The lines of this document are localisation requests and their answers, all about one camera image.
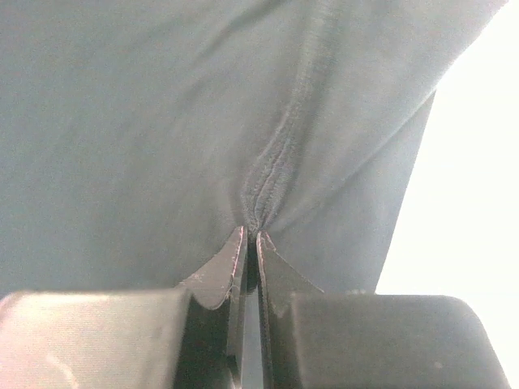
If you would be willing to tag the black t shirt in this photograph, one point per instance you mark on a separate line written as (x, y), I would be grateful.
(137, 135)

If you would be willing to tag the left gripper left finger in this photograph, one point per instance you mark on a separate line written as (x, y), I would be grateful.
(212, 340)

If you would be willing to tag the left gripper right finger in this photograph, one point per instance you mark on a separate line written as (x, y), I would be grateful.
(278, 283)

